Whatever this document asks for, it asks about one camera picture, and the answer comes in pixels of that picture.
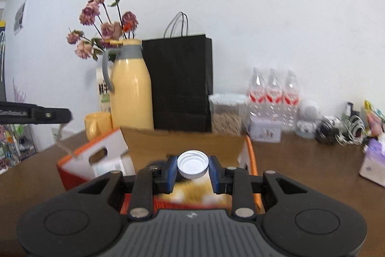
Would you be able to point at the yellow mug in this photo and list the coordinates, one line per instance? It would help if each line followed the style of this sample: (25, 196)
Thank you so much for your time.
(96, 124)

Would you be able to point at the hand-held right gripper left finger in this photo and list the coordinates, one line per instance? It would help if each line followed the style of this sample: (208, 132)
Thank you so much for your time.
(170, 175)

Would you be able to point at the purple coral decoration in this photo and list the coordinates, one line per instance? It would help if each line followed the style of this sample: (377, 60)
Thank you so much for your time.
(19, 93)

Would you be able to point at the yellow thermos jug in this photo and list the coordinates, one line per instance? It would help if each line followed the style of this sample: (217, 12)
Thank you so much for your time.
(130, 94)

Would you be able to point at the yellow white plush toy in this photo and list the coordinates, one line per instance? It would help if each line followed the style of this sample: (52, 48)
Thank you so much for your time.
(192, 194)

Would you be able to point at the black power adapter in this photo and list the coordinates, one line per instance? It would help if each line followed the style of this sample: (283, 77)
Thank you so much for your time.
(351, 109)

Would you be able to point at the white milk carton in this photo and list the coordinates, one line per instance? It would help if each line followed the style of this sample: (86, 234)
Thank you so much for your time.
(103, 94)

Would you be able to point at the purple tissue pack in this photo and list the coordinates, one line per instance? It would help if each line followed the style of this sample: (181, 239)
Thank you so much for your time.
(373, 163)

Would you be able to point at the white bottle cap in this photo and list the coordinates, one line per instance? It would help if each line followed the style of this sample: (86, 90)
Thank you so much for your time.
(192, 165)

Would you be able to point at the red cardboard box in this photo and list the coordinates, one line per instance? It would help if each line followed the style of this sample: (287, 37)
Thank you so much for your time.
(186, 142)

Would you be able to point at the small printed tin box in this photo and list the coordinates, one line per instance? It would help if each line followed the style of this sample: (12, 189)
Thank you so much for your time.
(264, 130)

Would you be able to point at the yellow green snack packet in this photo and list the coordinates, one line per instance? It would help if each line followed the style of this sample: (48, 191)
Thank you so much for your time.
(374, 118)

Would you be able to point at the black paper bag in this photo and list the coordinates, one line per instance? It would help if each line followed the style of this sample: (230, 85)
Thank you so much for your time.
(177, 79)

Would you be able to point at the clear container of seeds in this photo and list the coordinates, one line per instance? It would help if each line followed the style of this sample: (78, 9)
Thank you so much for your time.
(225, 121)

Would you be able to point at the framed wall picture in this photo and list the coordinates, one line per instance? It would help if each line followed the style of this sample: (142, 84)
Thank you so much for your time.
(19, 17)

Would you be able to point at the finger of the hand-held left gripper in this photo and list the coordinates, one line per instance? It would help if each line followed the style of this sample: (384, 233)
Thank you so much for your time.
(49, 115)

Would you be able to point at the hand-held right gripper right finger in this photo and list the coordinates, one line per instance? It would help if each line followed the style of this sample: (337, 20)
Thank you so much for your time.
(216, 175)

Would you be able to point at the white wall socket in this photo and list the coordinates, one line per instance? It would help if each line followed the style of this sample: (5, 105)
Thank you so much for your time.
(55, 134)

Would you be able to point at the clear water bottle red label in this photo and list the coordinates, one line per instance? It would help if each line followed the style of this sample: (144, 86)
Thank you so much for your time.
(274, 96)
(257, 94)
(291, 99)

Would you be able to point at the white robot speaker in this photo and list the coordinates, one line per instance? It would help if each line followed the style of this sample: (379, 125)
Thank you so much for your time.
(308, 115)

